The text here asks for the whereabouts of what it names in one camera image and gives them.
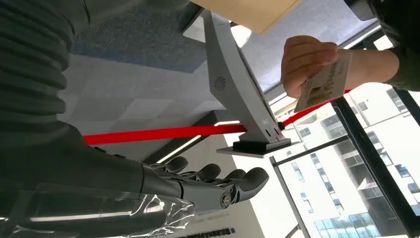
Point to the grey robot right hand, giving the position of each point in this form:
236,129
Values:
82,177

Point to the person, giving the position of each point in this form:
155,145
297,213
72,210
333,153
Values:
403,36

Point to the grey kiosk display stand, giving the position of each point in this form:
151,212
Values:
233,82

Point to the dark grey carpet mat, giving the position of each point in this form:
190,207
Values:
141,42

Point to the black window frame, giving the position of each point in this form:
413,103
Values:
367,144

